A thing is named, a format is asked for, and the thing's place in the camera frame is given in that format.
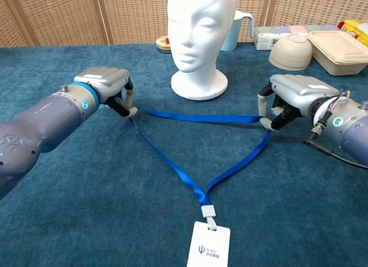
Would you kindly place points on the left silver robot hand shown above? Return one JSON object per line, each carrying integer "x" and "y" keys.
{"x": 109, "y": 83}

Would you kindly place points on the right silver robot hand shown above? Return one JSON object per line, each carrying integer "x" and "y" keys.
{"x": 302, "y": 90}

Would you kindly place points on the white ID badge card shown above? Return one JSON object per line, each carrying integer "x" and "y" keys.
{"x": 208, "y": 249}

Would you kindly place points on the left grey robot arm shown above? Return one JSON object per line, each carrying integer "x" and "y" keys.
{"x": 43, "y": 126}

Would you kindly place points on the beige upturned bowl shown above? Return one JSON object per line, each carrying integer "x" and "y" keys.
{"x": 290, "y": 54}

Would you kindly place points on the beige lidded lunch box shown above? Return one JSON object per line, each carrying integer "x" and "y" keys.
{"x": 336, "y": 52}

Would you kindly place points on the multicolour tissue pack bundle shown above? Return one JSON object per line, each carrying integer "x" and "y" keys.
{"x": 264, "y": 38}

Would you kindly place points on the yellow tape roll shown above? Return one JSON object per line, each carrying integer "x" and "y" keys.
{"x": 162, "y": 45}

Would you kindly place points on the yellow snack bag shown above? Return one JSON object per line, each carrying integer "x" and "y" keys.
{"x": 355, "y": 29}

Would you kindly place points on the wicker folding screen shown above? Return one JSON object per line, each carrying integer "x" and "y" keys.
{"x": 57, "y": 16}

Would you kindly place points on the white foam mannequin head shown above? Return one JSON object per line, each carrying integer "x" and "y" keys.
{"x": 198, "y": 34}

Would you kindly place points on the blue carpet table cover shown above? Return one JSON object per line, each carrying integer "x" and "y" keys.
{"x": 86, "y": 192}

